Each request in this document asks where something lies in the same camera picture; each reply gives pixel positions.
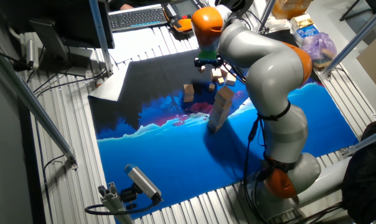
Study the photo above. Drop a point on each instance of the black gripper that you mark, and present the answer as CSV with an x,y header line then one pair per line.
x,y
208,62

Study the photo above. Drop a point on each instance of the large wooden cube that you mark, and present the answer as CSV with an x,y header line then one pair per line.
x,y
221,109
188,99
218,115
215,122
188,89
224,71
224,94
231,79
216,74
212,127

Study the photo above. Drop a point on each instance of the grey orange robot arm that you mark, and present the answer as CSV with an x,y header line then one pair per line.
x,y
269,77

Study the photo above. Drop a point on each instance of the person bare hand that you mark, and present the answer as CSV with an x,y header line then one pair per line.
x,y
127,6

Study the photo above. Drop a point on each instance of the orange black teach pendant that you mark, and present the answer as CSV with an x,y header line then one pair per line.
x,y
178,23

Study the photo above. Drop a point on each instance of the black round reel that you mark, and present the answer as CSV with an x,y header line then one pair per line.
x,y
245,4

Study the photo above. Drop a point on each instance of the white crumpled cloth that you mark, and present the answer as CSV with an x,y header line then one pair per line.
x,y
278,24

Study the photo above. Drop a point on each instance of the black computer keyboard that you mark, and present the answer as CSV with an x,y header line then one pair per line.
x,y
135,17

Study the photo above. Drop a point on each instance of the blue landscape print mat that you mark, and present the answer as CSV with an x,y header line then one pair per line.
x,y
175,155

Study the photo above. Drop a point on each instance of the brown cardboard box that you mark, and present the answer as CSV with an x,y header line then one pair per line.
x,y
290,9

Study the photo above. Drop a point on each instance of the white paper sheet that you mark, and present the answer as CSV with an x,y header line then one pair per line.
x,y
108,87

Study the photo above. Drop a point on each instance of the blue white carton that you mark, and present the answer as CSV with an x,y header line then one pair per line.
x,y
307,31

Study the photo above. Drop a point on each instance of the purple plastic bag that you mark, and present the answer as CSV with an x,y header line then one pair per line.
x,y
318,48

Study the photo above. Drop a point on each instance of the black computer monitor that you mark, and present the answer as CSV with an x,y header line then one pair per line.
x,y
66,18

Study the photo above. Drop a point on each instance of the dark monitor stand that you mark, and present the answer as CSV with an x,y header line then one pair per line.
x,y
51,40

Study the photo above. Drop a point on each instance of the white cylindrical tube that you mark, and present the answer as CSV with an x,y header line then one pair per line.
x,y
328,183

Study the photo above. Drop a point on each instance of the silver cylindrical device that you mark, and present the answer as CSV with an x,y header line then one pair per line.
x,y
32,53

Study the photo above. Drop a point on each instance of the black jacket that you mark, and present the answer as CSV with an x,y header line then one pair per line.
x,y
368,180

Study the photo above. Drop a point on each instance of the silver aluminium frame post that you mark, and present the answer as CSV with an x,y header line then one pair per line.
x,y
101,40
266,15

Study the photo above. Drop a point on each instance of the silver bar camera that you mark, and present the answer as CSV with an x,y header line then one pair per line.
x,y
142,182

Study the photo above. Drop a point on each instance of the silver aluminium frame bar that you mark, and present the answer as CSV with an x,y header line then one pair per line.
x,y
35,105
365,141
356,40

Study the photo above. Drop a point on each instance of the black camera ball mount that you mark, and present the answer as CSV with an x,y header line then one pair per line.
x,y
129,195

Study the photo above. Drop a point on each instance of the short aluminium extrusion post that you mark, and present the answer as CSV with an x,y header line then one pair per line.
x,y
111,202

